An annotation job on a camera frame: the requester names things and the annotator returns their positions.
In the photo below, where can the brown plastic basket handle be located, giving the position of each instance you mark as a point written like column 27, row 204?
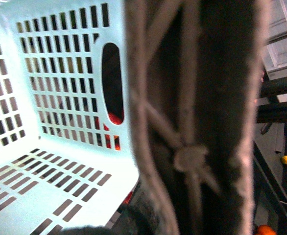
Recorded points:
column 195, row 70

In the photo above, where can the red apples under basket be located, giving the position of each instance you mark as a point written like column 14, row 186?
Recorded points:
column 114, row 156

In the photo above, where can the light teal plastic basket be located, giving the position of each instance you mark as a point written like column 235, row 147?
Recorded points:
column 62, row 63

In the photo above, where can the small yellow ball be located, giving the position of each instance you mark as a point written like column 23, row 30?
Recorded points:
column 284, row 160

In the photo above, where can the orange fruit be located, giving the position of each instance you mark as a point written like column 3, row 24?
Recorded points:
column 264, row 230

